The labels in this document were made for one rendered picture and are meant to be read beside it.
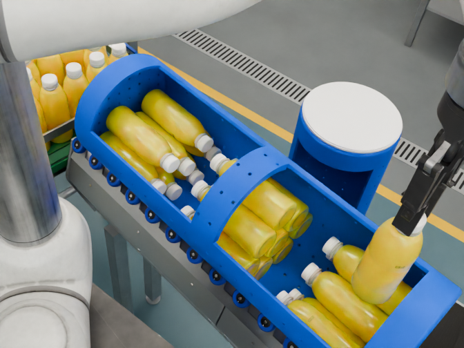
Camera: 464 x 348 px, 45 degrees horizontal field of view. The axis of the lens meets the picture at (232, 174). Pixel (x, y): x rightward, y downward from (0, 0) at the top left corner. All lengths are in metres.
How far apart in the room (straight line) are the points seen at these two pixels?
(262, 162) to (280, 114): 1.95
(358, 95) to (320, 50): 1.95
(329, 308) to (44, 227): 0.58
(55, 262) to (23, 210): 0.12
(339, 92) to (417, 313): 0.80
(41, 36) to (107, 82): 0.84
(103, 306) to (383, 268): 0.58
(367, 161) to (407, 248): 0.69
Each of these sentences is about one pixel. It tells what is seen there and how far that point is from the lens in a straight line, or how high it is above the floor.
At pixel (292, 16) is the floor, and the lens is 3.82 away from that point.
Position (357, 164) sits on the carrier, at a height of 0.99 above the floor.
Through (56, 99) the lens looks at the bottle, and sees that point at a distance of 1.51.
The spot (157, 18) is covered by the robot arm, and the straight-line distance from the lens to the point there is 0.46.
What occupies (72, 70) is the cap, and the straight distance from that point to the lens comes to 1.52.
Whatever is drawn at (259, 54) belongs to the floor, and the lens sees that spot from 3.44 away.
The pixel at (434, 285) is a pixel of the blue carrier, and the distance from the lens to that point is 1.05.
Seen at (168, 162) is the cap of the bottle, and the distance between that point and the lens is 1.24.
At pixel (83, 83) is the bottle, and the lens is 1.54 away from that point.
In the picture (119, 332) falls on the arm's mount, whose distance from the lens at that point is 1.15.
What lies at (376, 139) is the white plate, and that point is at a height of 1.04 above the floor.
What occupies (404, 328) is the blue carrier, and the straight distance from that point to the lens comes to 1.00.
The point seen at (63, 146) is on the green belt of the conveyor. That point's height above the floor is 0.90.
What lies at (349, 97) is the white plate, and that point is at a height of 1.04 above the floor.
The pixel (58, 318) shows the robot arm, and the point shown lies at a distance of 0.87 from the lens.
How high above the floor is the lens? 2.05
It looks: 49 degrees down
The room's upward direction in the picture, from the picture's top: 8 degrees clockwise
